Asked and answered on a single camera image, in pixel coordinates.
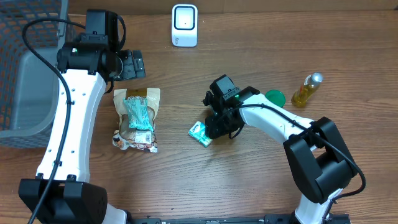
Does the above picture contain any teal snack packet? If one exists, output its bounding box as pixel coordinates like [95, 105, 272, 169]
[124, 96, 154, 132]

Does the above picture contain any yellow oil bottle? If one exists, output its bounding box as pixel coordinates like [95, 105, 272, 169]
[291, 72, 323, 108]

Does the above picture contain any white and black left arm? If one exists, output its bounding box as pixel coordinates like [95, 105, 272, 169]
[18, 34, 145, 223]

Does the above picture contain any green lid jar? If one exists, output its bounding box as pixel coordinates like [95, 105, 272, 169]
[265, 90, 285, 108]

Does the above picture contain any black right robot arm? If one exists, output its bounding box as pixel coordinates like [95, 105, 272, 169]
[203, 75, 361, 223]

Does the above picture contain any brown snack bag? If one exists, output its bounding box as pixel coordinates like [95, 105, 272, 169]
[113, 88, 160, 153]

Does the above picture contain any dark grey plastic basket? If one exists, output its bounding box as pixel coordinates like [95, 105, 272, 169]
[1, 0, 68, 148]

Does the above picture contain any tissue pack white green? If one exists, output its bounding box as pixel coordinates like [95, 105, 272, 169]
[188, 121, 212, 147]

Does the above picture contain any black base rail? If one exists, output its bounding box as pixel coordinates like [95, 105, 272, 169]
[124, 213, 352, 224]

